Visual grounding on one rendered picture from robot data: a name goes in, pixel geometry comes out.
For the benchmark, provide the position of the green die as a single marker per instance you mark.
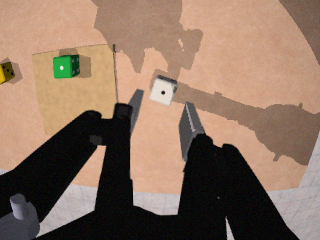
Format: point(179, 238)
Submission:
point(66, 66)

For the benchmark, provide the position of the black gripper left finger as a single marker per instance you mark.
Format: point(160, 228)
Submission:
point(34, 186)

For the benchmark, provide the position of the yellow die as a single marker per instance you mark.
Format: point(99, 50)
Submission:
point(6, 72)

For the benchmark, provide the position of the tan flat mat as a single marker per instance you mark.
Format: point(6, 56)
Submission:
point(62, 100)

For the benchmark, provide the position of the grey die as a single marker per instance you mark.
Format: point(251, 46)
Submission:
point(163, 90)

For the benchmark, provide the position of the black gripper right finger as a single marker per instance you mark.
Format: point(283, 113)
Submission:
point(250, 212)

